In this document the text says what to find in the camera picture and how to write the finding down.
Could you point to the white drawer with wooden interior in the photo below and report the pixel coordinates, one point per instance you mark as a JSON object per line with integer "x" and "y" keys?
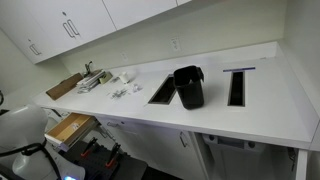
{"x": 68, "y": 126}

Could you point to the white closed drawer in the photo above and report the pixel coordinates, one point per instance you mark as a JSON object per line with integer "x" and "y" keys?
{"x": 126, "y": 128}

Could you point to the crumpled white paper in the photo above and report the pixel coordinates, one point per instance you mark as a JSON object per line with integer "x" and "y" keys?
{"x": 136, "y": 87}

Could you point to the black trash bin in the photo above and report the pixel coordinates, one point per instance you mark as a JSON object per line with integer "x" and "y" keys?
{"x": 190, "y": 90}

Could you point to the white cup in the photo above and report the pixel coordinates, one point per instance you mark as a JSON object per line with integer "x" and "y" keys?
{"x": 124, "y": 77}

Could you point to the large pile of paper clips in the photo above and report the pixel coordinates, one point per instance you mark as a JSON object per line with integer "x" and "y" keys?
{"x": 118, "y": 94}

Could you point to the white base cabinet door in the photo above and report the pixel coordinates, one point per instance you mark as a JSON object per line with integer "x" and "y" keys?
{"x": 160, "y": 153}

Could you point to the purple tape strip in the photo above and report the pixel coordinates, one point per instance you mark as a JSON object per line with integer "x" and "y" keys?
{"x": 239, "y": 69}

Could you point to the white upper cabinet door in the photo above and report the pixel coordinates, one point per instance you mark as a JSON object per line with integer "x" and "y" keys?
{"x": 140, "y": 10}
{"x": 13, "y": 36}
{"x": 50, "y": 30}
{"x": 93, "y": 16}

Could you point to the small white item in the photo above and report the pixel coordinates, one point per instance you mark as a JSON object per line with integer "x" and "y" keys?
{"x": 75, "y": 126}

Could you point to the wooden cutting board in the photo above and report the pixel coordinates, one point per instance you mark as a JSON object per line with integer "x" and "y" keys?
{"x": 65, "y": 86}

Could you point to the black robot platform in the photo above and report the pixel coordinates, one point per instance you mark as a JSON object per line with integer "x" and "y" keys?
{"x": 100, "y": 166}

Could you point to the round cabinet lock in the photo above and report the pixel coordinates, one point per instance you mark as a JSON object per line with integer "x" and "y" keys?
{"x": 63, "y": 13}
{"x": 29, "y": 40}

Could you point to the white wall outlet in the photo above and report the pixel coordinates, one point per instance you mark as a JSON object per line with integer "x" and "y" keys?
{"x": 124, "y": 56}
{"x": 175, "y": 44}

